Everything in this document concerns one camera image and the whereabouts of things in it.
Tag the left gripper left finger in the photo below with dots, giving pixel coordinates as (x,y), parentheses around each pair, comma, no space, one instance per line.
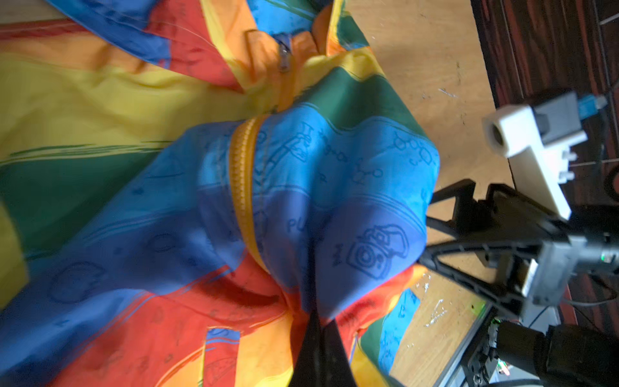
(307,369)

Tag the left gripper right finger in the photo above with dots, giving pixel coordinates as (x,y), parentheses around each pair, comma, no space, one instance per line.
(336,370)

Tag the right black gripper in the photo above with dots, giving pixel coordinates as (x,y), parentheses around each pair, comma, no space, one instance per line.
(536,251)

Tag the rainbow striped zip jacket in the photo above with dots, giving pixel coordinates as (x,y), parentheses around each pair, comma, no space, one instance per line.
(163,167)

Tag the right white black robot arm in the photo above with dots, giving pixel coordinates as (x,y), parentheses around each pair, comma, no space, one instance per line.
(563,355)

